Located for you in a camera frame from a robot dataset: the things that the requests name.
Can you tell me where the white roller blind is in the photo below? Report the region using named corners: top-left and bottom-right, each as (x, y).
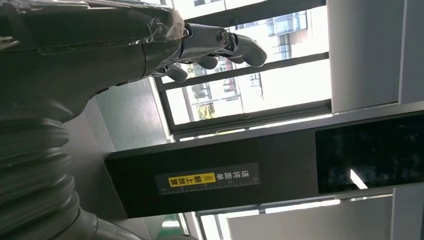
top-left (226, 195), bottom-right (395, 240)
top-left (326, 0), bottom-right (402, 114)

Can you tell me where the black inbound scanner machine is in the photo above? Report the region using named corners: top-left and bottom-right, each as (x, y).
top-left (64, 96), bottom-right (424, 233)

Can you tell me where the black yellow ruler label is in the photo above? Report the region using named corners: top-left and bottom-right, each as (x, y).
top-left (154, 162), bottom-right (262, 196)

